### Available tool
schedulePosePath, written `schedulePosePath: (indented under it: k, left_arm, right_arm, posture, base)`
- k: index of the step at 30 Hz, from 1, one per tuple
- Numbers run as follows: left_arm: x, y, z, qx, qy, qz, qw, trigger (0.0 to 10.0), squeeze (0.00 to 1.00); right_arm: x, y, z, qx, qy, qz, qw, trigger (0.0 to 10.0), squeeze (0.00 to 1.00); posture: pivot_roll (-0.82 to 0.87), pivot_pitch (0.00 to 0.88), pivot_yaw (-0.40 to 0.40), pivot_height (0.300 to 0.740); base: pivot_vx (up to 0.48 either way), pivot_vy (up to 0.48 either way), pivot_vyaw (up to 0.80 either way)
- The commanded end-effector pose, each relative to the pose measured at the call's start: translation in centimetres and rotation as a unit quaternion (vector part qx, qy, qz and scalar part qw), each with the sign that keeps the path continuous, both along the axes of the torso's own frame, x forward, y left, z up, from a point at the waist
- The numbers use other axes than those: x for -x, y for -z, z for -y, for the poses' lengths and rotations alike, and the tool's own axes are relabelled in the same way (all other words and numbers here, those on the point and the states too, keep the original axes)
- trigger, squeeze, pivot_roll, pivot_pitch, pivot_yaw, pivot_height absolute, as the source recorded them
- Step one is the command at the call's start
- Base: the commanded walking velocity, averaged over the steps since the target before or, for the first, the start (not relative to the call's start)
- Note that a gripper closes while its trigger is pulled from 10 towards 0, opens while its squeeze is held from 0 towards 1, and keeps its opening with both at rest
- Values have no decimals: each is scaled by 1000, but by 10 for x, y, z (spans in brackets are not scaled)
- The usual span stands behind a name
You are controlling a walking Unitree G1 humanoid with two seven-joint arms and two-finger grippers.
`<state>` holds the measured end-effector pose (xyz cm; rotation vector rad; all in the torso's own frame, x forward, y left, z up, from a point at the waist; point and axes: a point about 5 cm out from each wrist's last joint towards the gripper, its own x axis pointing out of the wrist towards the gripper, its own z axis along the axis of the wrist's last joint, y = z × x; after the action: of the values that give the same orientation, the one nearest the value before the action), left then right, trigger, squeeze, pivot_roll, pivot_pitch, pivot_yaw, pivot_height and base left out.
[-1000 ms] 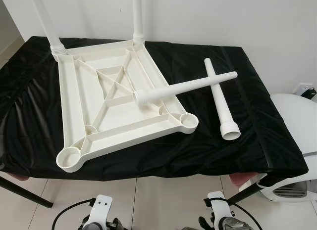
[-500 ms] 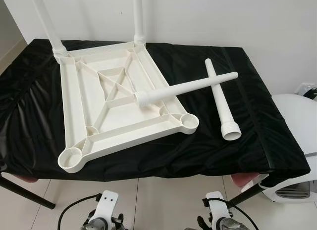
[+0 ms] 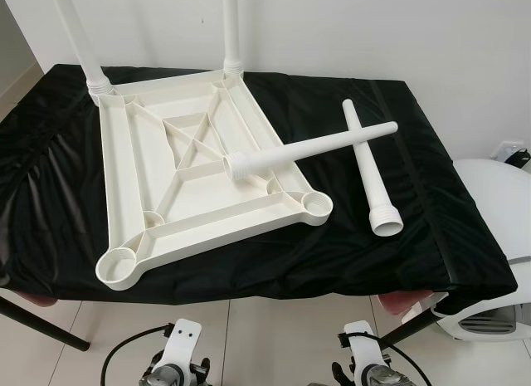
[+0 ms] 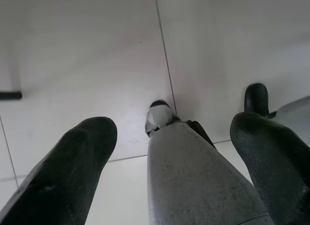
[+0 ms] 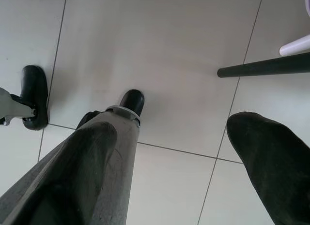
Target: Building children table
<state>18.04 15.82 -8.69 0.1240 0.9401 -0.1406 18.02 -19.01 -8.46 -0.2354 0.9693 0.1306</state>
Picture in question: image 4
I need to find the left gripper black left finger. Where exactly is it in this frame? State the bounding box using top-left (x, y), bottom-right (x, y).
top-left (0, 116), bottom-right (118, 225)

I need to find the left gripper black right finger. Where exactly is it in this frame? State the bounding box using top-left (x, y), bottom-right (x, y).
top-left (229, 111), bottom-right (310, 225)

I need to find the grey robot left foot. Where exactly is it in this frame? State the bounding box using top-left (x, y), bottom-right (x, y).
top-left (144, 100), bottom-right (180, 139)

